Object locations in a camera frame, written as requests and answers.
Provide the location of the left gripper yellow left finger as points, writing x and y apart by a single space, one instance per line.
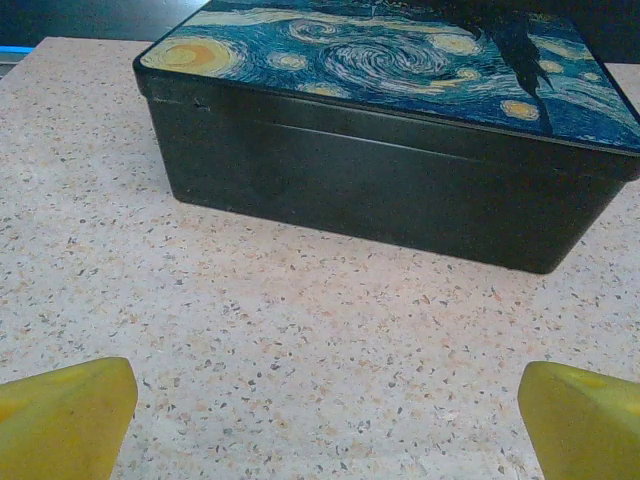
60 425

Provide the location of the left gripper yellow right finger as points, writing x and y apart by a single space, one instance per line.
590 430

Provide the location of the black tin box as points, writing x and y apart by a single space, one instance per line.
350 175

